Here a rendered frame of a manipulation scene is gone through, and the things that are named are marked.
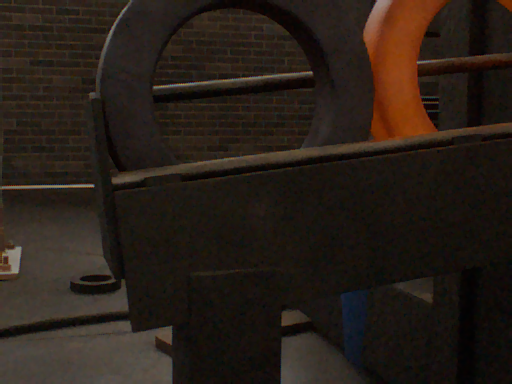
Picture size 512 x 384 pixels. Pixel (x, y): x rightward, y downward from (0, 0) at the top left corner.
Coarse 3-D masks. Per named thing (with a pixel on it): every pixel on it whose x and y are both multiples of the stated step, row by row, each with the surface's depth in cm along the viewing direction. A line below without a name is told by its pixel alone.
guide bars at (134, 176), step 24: (336, 144) 46; (360, 144) 46; (384, 144) 46; (408, 144) 47; (432, 144) 47; (456, 144) 48; (168, 168) 43; (192, 168) 43; (216, 168) 43; (240, 168) 44; (264, 168) 44
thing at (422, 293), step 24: (432, 96) 196; (432, 120) 185; (384, 288) 166; (408, 288) 158; (432, 288) 158; (312, 312) 211; (336, 312) 194; (384, 312) 167; (408, 312) 156; (336, 336) 194; (384, 336) 167; (408, 336) 156; (384, 360) 167; (408, 360) 156
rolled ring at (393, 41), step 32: (384, 0) 49; (416, 0) 48; (448, 0) 49; (384, 32) 48; (416, 32) 48; (384, 64) 48; (416, 64) 49; (384, 96) 48; (416, 96) 49; (384, 128) 49; (416, 128) 49
